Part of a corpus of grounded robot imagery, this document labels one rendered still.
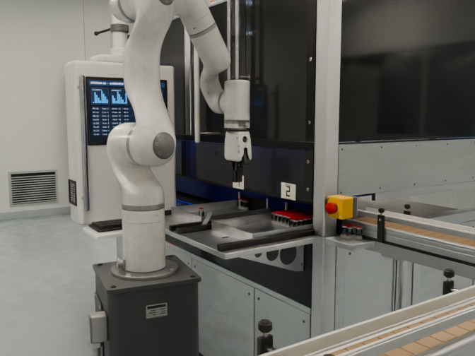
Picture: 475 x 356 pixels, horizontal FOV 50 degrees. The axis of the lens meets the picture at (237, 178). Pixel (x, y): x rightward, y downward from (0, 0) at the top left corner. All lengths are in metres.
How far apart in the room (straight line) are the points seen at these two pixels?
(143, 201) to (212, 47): 0.51
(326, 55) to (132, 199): 0.82
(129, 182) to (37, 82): 5.64
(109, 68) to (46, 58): 4.65
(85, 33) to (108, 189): 4.96
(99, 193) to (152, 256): 1.04
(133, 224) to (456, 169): 1.47
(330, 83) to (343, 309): 0.82
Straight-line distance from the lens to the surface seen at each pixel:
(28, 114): 6.97
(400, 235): 1.72
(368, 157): 1.92
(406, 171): 2.09
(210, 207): 2.28
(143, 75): 1.39
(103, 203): 2.44
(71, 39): 7.18
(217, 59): 1.58
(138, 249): 1.42
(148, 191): 1.40
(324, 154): 1.76
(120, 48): 2.52
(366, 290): 2.03
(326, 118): 1.76
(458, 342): 0.94
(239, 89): 1.63
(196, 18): 1.54
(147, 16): 1.37
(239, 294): 2.30
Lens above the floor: 1.30
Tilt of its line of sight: 7 degrees down
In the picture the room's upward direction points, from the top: straight up
